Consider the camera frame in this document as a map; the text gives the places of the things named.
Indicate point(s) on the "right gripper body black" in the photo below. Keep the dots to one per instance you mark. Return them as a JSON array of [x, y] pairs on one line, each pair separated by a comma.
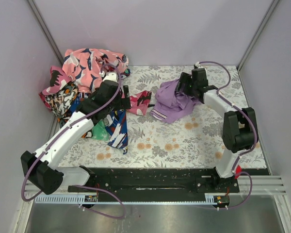
[[183, 82]]

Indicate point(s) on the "blue white patterned cloth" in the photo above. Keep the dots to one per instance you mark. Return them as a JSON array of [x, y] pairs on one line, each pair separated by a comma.
[[115, 124]]

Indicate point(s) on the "purple cloth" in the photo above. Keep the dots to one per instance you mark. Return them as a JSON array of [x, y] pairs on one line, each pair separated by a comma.
[[171, 105]]

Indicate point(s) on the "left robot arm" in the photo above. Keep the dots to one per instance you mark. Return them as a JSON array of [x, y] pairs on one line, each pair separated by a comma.
[[41, 166]]

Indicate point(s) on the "right aluminium corner post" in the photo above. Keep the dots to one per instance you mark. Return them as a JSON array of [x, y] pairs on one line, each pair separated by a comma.
[[264, 22]]

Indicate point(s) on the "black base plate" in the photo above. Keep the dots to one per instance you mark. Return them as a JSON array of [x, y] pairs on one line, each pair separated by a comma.
[[160, 184]]

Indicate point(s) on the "pink camouflage cloth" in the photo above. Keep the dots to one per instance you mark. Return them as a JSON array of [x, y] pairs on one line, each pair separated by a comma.
[[139, 102]]

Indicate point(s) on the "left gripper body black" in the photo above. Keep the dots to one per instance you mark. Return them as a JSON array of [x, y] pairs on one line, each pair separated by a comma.
[[125, 97]]

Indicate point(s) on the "green white cloth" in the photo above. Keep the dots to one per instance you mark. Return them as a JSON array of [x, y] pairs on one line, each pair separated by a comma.
[[99, 131]]

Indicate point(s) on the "left aluminium corner post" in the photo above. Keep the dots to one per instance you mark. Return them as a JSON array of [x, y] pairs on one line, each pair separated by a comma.
[[45, 30]]

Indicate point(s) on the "white slotted cable duct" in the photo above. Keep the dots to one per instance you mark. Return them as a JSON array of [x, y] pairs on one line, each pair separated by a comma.
[[86, 199]]

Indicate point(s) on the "orange black camouflage cloth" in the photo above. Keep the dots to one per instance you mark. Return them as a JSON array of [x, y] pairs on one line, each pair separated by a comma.
[[64, 103]]

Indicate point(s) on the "aluminium corner post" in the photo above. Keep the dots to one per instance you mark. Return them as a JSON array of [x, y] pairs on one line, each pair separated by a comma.
[[45, 30], [264, 22]]

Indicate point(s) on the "red apple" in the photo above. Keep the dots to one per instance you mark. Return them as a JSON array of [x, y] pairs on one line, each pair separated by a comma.
[[237, 172]]

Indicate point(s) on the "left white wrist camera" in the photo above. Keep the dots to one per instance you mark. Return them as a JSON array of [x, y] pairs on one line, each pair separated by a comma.
[[109, 76]]

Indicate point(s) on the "aluminium front rail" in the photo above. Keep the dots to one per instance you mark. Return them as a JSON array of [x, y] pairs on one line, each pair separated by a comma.
[[269, 185]]

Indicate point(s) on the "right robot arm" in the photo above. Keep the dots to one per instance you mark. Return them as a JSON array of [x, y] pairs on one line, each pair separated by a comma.
[[239, 133]]

